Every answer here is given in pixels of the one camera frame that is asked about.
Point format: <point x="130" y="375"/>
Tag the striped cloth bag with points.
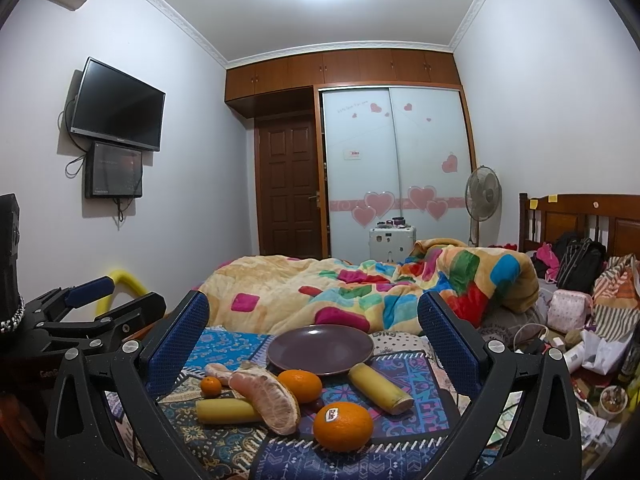
<point x="616" y="298"/>

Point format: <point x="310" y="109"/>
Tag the yellow foam tube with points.
<point x="124" y="281"/>

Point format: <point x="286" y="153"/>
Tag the white small cabinet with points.
<point x="391" y="244"/>

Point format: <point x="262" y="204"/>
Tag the short yellow sugarcane piece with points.
<point x="226" y="411"/>

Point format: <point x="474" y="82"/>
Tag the large orange with sticker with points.
<point x="343" y="427"/>

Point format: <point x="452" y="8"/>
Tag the colourful patchwork quilt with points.
<point x="275" y="294"/>

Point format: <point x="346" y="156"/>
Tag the small tangerine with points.
<point x="210" y="387"/>

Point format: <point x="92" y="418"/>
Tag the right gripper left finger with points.
<point x="82" y="440"/>

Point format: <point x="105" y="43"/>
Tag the dotted grey pillow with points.
<point x="385" y="343"/>

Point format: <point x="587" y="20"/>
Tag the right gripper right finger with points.
<point x="543" y="440"/>

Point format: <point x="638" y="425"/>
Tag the standing electric fan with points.
<point x="482" y="198"/>

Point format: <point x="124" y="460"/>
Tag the wooden headboard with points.
<point x="610" y="219"/>

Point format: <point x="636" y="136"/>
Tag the long yellow sugarcane piece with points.
<point x="379" y="390"/>

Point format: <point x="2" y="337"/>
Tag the medium orange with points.
<point x="306" y="386"/>

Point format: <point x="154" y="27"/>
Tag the brown wooden door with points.
<point x="287" y="187"/>

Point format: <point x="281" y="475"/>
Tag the purple round plate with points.
<point x="324" y="350"/>

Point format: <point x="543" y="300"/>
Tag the white sliding wardrobe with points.
<point x="398" y="156"/>

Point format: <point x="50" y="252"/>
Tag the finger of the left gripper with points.
<point x="90" y="290"/>
<point x="125" y="317"/>

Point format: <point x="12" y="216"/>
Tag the lower wall monitor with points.
<point x="112" y="171"/>

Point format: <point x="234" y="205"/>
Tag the large peeled pomelo piece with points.
<point x="273" y="401"/>

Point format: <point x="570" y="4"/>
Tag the upper wall television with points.
<point x="113" y="106"/>

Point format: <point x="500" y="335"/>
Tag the blue patterned bed sheet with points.
<point x="400" y="448"/>

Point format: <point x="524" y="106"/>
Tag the black backpack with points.
<point x="582" y="263"/>

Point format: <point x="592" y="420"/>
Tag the pink quilted bag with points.
<point x="568" y="310"/>

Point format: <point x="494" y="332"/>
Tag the small peeled pomelo piece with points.
<point x="219" y="372"/>

